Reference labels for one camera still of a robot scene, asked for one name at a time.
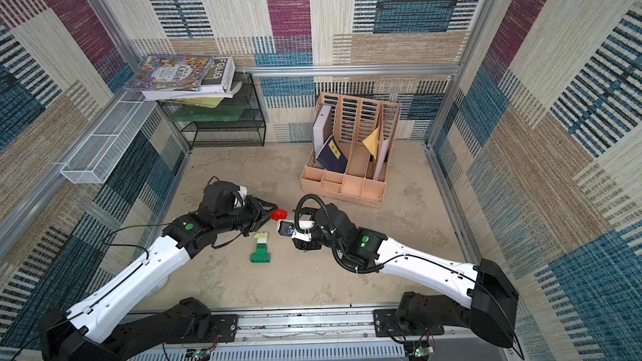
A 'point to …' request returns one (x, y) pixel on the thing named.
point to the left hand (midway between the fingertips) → (277, 207)
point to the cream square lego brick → (262, 240)
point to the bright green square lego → (261, 251)
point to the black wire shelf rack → (236, 122)
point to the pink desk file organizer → (351, 146)
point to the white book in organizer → (323, 129)
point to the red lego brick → (279, 214)
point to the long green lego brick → (260, 258)
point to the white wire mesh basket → (98, 155)
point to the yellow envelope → (372, 142)
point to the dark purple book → (331, 157)
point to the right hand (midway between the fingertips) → (295, 215)
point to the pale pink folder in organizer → (381, 162)
